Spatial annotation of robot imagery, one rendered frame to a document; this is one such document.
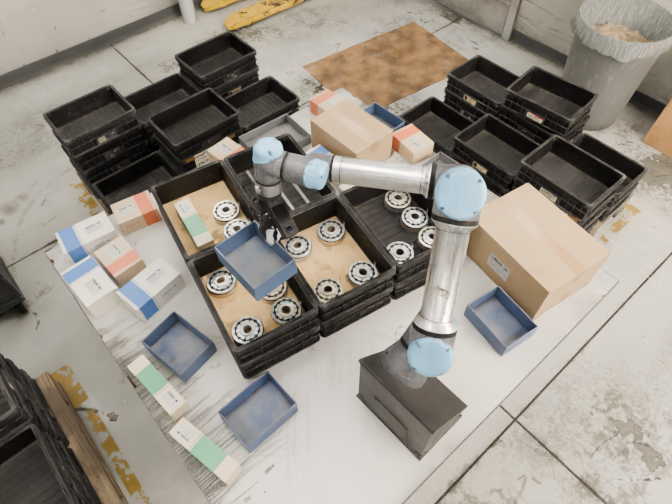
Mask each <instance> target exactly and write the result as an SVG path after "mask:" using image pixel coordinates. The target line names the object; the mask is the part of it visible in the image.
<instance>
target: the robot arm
mask: <svg viewBox="0 0 672 504"><path fill-rule="evenodd" d="M252 160H253V165H254V180H255V182H254V183H253V187H254V188H255V190H256V196H255V197H254V198H253V199H251V200H249V209H250V214H251V215H252V216H253V217H254V218H255V219H256V221H257V222H259V221H260V222H261V223H260V225H258V229H259V231H260V233H261V235H262V236H263V238H264V239H265V241H266V242H267V243H268V244H269V245H271V246H272V245H273V244H274V241H273V239H275V240H276V241H277V242H278V240H279V239H280V237H281V236H282V238H283V239H288V238H290V237H293V236H295V235H296V234H297V233H298V231H299V230H298V228H297V226H296V224H295V223H294V221H293V219H292V217H291V215H290V213H289V211H288V209H287V208H286V206H285V204H284V202H283V200H282V198H281V195H282V190H283V181H285V182H289V183H293V184H297V185H301V186H304V187H307V188H309V189H312V188H313V189H317V190H321V189H322V188H323V187H324V185H325V184H326V182H332V183H340V184H347V185H355V186H363V187H371V188H378V189H386V190H394V191H401V192H409V193H417V194H422V195H424V197H425V198H426V199H434V203H433V208H432V214H431V220H432V221H433V222H434V224H435V226H436V227H435V233H434V239H433V244H432V250H431V255H430V261H429V267H428V272H427V278H426V284H425V289H424V295H423V301H422V306H421V308H420V311H419V312H418V314H417V315H416V316H415V317H414V318H413V321H412V322H411V323H410V325H409V326H408V328H407V329H406V330H405V332H404V333H403V335H402V336H401V337H400V339H399V340H397V341H396V342H394V343H393V344H392V345H390V346H389V347H387V348H386V349H385V350H384V351H383V352H382V354H381V355H380V361H381V364H382V365H383V367H384V369H385V370H386V371H387V372H388V373H389V374H390V375H391V376H392V377H393V378H394V379H396V380H397V381H398V382H400V383H402V384H403V385H405V386H408V387H410V388H415V389H417V388H421V387H422V385H423V384H424V383H425V381H426V379H427V377H437V376H441V375H443V374H445V373H446V372H447V371H448V370H449V369H450V368H451V366H452V364H453V361H454V353H453V351H454V345H455V340H456V335H457V330H458V327H459V326H460V323H459V321H458V320H457V319H456V318H455V317H454V313H455V308H456V303H457V298H458V293H459V288H460V283H461V278H462V273H463V268H464V263H465V258H466V253H467V248H468V242H469V237H470V232H471V231H472V230H474V229H475V228H477V227H478V225H479V220H480V215H481V210H482V208H483V206H484V204H485V202H486V198H487V188H486V184H485V182H484V180H483V178H482V177H481V175H480V174H479V173H478V172H477V171H476V170H475V169H474V168H472V167H471V166H469V165H465V164H437V163H430V164H429V165H428V166H421V165H412V164H404V163H395V162H387V161H379V160H370V159H362V158H353V157H345V156H335V155H327V154H325V153H322V152H315V153H312V154H310V155H306V156H303V155H299V154H294V153H291V152H287V151H283V147H282V144H281V142H280V141H278V140H277V139H275V138H272V137H265V138H261V139H259V140H257V141H256V142H255V143H254V146H253V157H252ZM255 199H256V200H255ZM253 200H254V201H253ZM252 202H253V203H252ZM251 207H252V208H253V212H252V211H251ZM273 233H274V237H273Z"/></svg>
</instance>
